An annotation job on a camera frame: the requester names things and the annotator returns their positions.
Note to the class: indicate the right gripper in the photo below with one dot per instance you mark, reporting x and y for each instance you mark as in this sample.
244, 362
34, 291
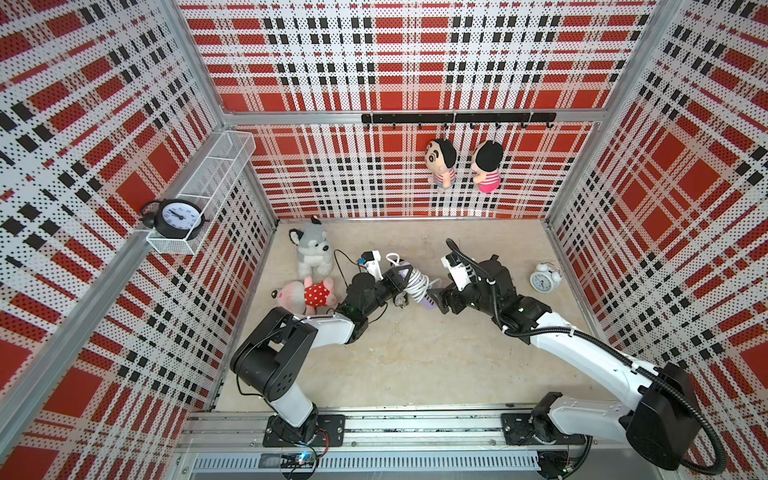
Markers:
444, 300

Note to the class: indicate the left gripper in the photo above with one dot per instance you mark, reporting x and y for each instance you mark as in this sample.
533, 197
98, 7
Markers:
396, 282

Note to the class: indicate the purple power strip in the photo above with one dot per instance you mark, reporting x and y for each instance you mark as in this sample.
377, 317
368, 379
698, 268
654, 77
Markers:
419, 294

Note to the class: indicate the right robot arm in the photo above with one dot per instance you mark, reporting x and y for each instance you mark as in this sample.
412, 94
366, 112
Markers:
654, 409

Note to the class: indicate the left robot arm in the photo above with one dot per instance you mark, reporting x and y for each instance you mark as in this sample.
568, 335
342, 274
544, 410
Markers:
270, 359

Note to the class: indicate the grey husky plush toy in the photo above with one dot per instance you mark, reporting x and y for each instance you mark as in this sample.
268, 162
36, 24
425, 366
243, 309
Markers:
314, 252

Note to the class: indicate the pink strawberry plush toy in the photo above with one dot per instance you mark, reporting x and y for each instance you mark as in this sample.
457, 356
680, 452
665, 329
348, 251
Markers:
306, 297

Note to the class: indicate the white alarm clock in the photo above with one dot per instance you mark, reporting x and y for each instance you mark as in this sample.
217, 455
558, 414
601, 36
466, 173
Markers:
545, 278

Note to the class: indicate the hanging doll striped shirt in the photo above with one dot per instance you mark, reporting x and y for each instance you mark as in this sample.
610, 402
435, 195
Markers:
440, 159

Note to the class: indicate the hanging doll pink shirt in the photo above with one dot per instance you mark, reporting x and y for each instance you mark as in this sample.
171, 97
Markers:
485, 165

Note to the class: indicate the black alarm clock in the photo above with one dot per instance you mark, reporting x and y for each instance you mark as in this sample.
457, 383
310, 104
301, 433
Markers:
173, 218

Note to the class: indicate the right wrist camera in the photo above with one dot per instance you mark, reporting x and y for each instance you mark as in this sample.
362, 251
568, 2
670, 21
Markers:
461, 268

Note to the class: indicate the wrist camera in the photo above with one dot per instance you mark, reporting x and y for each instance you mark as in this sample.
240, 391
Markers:
370, 261
461, 268

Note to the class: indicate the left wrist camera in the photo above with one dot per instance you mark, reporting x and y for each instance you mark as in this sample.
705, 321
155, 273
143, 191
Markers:
370, 261

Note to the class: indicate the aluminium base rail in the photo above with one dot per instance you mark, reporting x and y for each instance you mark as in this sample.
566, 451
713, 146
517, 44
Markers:
426, 442

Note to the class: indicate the black hook rail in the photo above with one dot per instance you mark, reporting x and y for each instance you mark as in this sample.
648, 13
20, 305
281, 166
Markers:
523, 118

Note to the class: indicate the white wire mesh shelf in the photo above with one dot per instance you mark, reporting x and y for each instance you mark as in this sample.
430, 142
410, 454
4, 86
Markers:
213, 176

